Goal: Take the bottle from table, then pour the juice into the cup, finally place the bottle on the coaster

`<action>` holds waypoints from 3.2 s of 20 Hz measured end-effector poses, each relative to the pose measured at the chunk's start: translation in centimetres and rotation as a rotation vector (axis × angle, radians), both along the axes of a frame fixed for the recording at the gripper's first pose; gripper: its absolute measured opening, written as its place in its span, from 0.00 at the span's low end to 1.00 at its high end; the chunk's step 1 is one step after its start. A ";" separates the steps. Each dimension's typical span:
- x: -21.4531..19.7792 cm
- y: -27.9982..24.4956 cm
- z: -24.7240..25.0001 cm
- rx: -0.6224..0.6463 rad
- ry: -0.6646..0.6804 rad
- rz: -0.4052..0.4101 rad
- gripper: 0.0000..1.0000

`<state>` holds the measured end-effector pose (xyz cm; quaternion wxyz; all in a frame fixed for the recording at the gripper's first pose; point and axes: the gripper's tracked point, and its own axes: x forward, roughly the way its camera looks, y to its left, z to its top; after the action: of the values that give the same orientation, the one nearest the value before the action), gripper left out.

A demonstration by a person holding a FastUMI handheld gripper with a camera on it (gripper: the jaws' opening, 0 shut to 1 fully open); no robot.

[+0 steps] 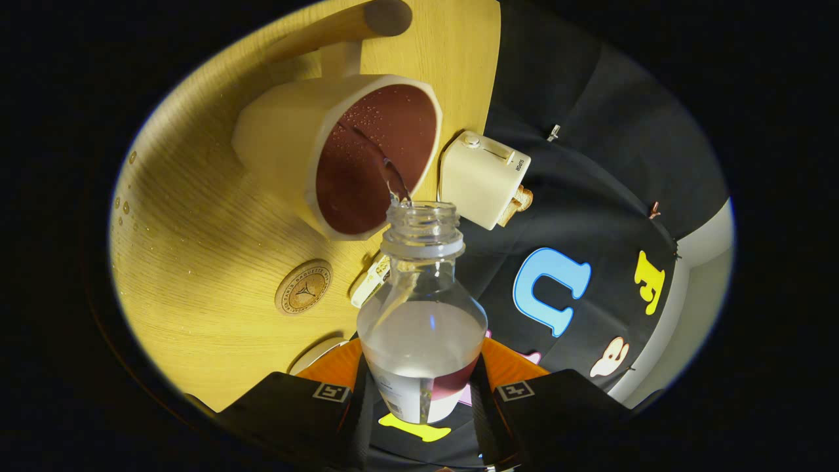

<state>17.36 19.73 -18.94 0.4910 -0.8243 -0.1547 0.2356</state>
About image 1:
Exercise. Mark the silver cloth clip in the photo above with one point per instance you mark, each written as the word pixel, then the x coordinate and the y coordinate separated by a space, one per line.
pixel 554 132

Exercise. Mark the clear juice bottle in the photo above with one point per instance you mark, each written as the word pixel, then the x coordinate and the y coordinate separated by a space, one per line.
pixel 423 341

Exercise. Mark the red cloth clip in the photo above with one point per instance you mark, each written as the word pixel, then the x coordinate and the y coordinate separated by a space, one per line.
pixel 653 210

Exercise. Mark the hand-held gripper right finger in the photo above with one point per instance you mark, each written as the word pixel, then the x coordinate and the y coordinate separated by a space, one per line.
pixel 557 413

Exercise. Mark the beige cup with maroon inside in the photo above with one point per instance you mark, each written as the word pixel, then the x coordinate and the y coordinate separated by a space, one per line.
pixel 282 144

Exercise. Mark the toast slice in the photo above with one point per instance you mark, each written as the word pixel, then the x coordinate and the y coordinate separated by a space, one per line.
pixel 507 215
pixel 523 198

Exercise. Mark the white toaster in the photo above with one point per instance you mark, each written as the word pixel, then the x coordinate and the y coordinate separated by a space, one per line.
pixel 482 180

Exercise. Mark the white divided snack tray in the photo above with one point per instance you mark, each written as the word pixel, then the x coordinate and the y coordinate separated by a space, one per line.
pixel 370 282

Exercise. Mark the wooden table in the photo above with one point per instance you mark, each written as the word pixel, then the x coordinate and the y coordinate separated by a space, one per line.
pixel 196 262

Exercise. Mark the round cork coaster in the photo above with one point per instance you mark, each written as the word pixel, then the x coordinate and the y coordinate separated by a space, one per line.
pixel 303 288

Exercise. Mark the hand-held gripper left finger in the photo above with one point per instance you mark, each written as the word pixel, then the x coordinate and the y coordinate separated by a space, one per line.
pixel 282 406

